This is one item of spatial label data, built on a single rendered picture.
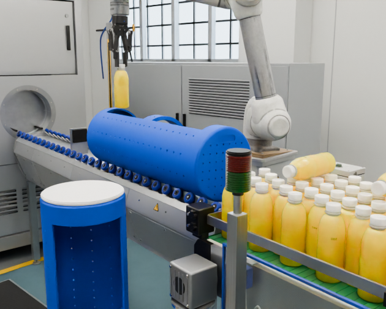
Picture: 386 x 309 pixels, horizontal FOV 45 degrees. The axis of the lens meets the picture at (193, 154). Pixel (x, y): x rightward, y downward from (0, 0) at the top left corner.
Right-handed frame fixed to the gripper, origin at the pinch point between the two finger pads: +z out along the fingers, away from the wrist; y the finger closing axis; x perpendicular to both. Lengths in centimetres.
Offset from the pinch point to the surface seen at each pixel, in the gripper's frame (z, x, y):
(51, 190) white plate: 44, 50, 57
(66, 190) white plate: 44, 53, 53
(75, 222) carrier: 50, 69, 57
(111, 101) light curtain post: 26, -66, -30
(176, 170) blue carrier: 40, 64, 14
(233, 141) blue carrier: 30, 76, -4
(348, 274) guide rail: 50, 143, 21
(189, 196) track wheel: 50, 68, 11
